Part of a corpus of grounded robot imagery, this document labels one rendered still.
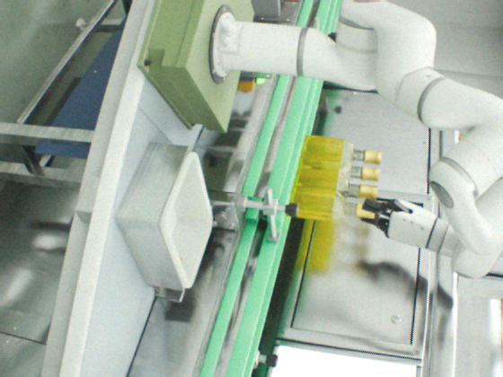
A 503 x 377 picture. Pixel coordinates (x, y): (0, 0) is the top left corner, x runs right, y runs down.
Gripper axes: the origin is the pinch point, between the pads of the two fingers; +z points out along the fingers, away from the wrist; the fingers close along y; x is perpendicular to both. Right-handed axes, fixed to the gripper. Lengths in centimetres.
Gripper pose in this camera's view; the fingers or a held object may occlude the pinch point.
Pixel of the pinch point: (370, 212)
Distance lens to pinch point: 127.9
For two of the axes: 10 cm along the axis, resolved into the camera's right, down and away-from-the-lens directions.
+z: -8.8, -3.2, 3.6
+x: -4.7, 7.1, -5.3
